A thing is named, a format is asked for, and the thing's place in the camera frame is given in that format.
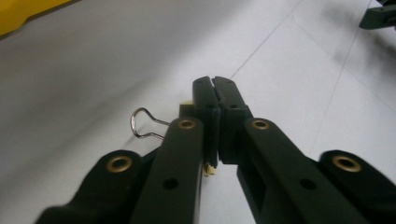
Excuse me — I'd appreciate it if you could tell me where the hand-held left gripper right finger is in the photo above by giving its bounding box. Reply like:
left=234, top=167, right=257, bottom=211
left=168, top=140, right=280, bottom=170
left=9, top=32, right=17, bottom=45
left=212, top=76, right=370, bottom=224

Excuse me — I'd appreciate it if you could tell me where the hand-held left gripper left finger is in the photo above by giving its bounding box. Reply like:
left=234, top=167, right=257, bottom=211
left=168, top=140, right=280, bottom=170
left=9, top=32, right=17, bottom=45
left=130, top=76, right=222, bottom=224

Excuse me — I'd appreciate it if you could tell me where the yellow binder clip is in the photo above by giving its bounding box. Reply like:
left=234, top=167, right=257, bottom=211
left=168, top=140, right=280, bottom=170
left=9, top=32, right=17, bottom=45
left=130, top=99, right=218, bottom=177

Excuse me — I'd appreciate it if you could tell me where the black and yellow organizer box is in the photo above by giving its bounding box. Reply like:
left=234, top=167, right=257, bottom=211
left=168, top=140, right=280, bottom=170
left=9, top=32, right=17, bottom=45
left=0, top=0, right=74, bottom=36

